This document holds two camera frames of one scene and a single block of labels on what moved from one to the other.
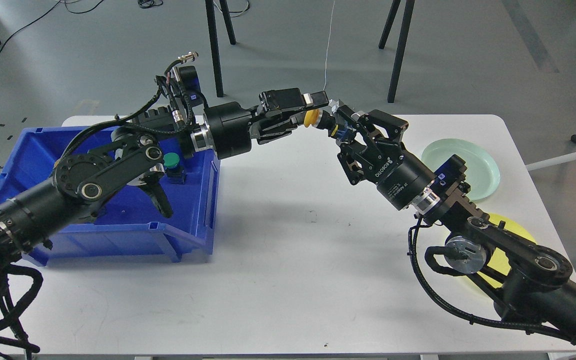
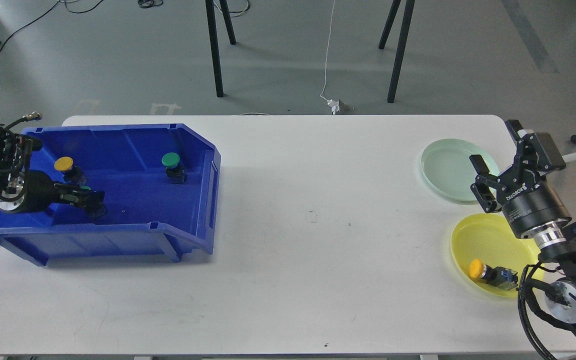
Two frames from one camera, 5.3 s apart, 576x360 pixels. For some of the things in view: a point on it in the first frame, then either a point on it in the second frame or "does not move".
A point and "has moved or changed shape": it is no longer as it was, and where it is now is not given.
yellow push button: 321,118 has moved or changed shape
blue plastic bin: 132,226 does not move
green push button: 175,173 does not move
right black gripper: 400,177 -> 529,201
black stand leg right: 393,10 does not move
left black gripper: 229,124 -> 41,192
